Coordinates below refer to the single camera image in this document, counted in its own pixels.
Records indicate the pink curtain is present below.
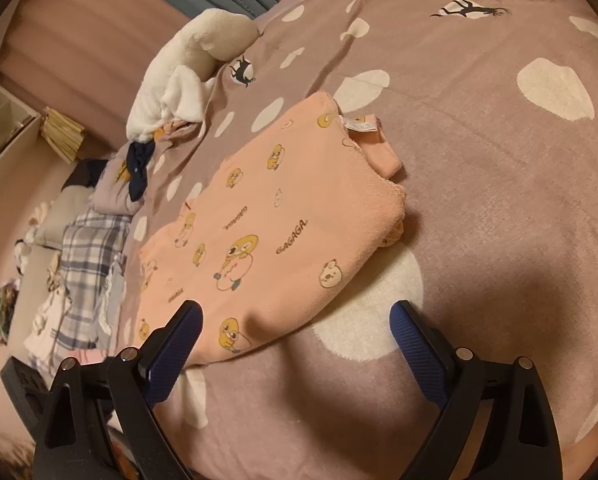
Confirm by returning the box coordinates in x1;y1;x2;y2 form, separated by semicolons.
0;0;290;137

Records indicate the navy cloth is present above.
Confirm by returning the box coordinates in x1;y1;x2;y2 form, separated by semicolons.
125;141;158;202

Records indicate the mauve polka dot blanket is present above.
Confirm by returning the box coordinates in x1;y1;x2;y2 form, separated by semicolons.
99;0;598;480

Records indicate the dark cloth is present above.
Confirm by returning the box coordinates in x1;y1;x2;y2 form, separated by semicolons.
69;159;112;192

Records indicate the beige pillow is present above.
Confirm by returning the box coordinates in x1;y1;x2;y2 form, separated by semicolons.
38;187;98;249

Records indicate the mauve pillow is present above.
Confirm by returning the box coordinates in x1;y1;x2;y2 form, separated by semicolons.
91;142;156;217

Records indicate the cream wall shelf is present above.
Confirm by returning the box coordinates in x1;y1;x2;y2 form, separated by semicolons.
0;77;43;182

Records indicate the orange printed shirt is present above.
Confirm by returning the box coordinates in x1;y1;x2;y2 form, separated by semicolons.
139;91;408;363

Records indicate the pile of soft toys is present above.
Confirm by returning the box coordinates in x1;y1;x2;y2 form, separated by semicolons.
13;202;47;267

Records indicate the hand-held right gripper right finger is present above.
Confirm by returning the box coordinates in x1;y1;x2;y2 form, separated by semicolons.
389;300;562;480

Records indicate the white plush toy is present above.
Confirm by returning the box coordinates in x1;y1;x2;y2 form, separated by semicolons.
126;8;262;142

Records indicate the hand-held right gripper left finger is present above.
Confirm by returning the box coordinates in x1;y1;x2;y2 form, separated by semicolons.
33;300;204;480

